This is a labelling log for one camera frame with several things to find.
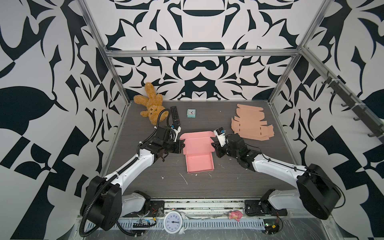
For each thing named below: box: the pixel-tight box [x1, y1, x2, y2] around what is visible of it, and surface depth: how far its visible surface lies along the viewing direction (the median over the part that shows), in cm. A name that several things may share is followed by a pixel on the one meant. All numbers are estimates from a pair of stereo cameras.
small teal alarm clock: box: [187, 108, 196, 118], surface depth 113 cm
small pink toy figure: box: [228, 210, 243, 222], surface depth 72 cm
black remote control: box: [170, 106, 181, 126], surface depth 113 cm
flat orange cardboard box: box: [231, 104, 275, 141], surface depth 108 cm
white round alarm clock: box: [162, 210, 189, 235], surface depth 70 cm
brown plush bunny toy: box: [134, 82, 169, 126], surface depth 111 cm
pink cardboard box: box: [179, 131, 216, 174], surface depth 87 cm
